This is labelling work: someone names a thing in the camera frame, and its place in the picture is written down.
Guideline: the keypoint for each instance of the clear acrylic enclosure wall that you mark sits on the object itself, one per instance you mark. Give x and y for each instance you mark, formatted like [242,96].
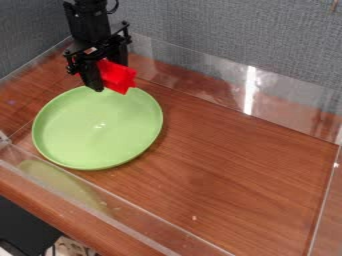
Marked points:
[240,180]

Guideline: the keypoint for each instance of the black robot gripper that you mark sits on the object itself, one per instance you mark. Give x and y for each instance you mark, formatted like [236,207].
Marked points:
[96,39]

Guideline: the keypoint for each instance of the green round plate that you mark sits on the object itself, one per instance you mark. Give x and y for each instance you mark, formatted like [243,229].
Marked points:
[91,131]

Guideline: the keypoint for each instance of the white power strip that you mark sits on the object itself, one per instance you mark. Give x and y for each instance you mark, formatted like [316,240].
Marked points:
[68,247]

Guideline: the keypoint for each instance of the red plastic block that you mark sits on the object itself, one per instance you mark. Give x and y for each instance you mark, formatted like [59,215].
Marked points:
[117,77]

